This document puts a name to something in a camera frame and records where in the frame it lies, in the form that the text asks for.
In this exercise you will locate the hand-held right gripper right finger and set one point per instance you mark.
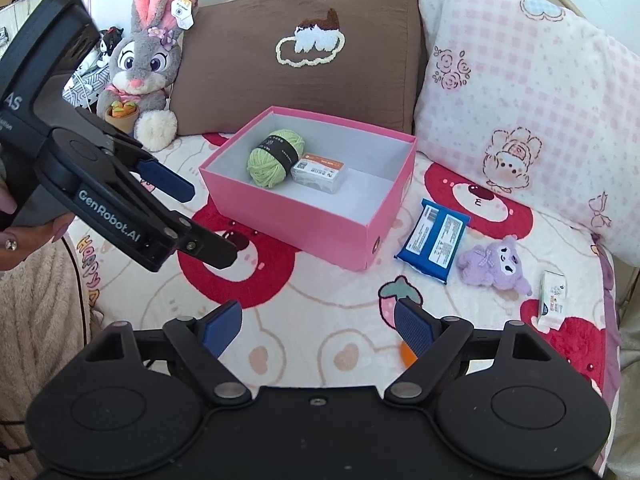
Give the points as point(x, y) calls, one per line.
point(412, 327)

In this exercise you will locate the pink cardboard box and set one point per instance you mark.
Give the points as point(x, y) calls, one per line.
point(310, 220)

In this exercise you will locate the bear printed blanket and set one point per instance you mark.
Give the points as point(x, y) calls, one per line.
point(325, 300)

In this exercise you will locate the pink checked pillow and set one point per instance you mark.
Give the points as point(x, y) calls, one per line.
point(525, 110)

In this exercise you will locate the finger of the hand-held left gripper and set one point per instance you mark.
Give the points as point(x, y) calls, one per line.
point(210, 250)
point(167, 180)

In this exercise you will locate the beige satin bedsheet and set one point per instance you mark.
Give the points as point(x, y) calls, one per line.
point(630, 360)

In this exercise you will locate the blue wet wipes packet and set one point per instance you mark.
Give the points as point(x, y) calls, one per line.
point(430, 240)

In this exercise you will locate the patterned grey cloth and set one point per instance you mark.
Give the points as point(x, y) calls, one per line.
point(87, 87)

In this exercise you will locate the purple plush toy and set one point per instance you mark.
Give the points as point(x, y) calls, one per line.
point(490, 260)

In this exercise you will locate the person's left hand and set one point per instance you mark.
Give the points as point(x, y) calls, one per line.
point(30, 240)

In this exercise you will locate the black and white plush toy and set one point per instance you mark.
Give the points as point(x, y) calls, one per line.
point(111, 40)

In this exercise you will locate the orange makeup sponge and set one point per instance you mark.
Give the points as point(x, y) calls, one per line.
point(407, 355)

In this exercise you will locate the small white carton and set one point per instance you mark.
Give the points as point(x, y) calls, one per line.
point(552, 300)

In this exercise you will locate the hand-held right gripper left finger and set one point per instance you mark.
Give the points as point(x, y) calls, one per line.
point(220, 330)

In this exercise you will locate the grey rabbit plush toy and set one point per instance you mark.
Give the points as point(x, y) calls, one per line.
point(145, 60)

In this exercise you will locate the beige fuzzy blanket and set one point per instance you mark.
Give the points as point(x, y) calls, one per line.
point(40, 320)

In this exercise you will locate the clear box with orange label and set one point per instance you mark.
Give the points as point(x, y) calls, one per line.
point(320, 172)

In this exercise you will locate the green yarn ball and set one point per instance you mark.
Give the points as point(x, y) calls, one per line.
point(267, 165)

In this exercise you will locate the brown pillow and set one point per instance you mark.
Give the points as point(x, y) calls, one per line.
point(350, 85)

